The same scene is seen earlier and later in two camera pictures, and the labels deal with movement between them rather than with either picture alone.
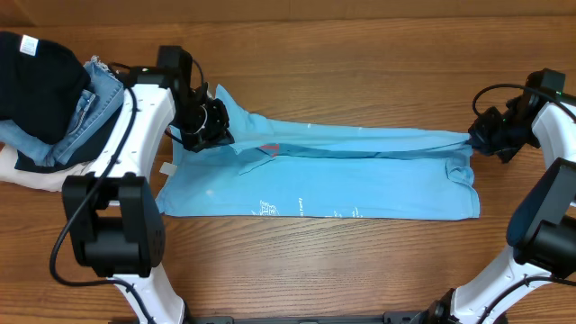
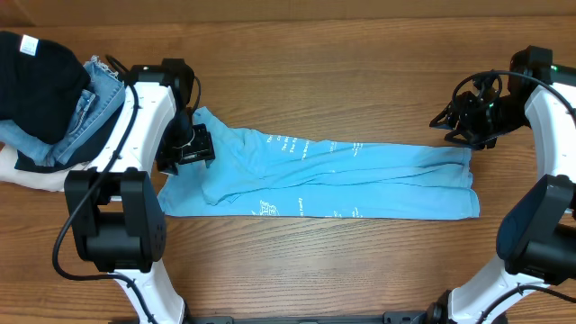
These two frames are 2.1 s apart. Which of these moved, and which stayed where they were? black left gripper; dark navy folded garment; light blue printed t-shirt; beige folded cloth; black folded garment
Moved: light blue printed t-shirt; black left gripper
Stayed: black folded garment; beige folded cloth; dark navy folded garment
